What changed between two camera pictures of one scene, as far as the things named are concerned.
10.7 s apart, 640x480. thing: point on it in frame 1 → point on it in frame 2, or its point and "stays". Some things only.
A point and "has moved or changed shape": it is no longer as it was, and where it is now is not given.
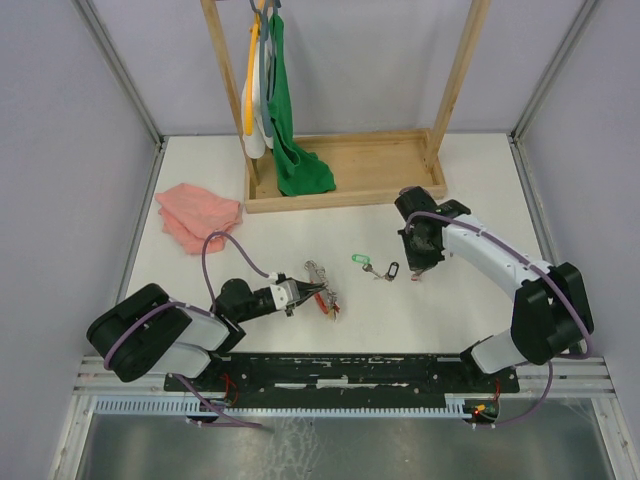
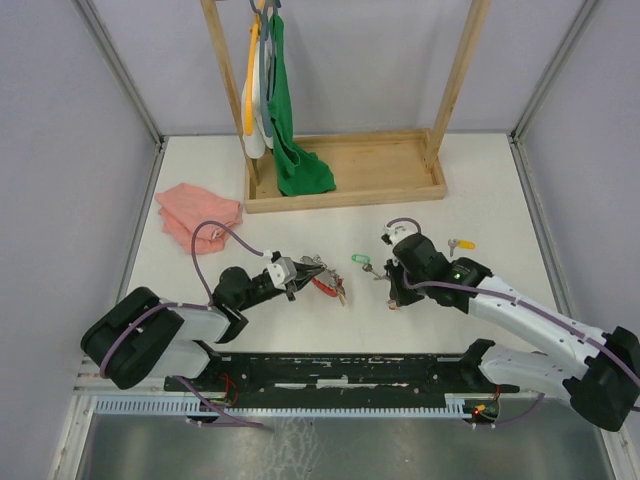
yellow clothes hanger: [251, 72] stays
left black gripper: [306, 291] → [304, 273]
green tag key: [364, 259] stays
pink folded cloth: [190, 215] stays
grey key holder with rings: [318, 277] has moved or changed shape
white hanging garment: [254, 145] stays
